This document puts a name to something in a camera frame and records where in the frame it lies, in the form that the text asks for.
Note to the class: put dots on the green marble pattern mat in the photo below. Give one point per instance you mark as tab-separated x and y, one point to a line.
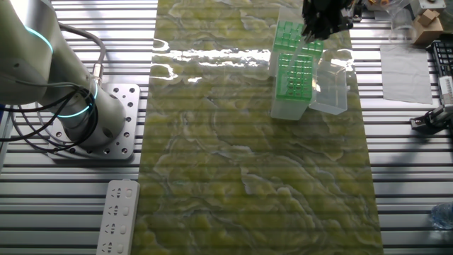
230	159

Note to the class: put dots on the white power strip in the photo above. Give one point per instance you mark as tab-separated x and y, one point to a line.
118	212

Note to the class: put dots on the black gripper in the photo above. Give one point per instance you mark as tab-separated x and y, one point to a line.
329	14

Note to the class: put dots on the brown cardboard carton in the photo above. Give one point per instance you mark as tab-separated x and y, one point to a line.
430	33

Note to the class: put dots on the black tool at right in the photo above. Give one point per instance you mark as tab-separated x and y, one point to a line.
424	124

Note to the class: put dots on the small cardboard cube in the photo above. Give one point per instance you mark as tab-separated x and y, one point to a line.
428	16

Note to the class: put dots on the green rack pipette tip box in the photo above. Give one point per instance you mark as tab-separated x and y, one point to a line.
288	35
329	88

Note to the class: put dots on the clear plastic cup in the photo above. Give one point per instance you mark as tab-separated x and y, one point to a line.
403	35

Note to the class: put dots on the clear water bottle blue cap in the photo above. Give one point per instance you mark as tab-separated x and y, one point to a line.
444	216

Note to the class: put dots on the white vented device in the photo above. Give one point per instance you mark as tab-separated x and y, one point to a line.
446	90

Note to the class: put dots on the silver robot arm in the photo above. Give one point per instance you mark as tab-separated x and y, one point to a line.
35	71

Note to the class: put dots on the black keyboard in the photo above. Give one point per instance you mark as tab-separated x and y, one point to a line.
444	56

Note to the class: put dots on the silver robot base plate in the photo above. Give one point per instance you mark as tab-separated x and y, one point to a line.
129	141

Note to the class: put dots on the grey metal box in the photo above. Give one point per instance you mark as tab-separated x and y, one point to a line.
431	3

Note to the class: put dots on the black corner bracket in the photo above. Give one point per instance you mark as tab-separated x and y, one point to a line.
358	14

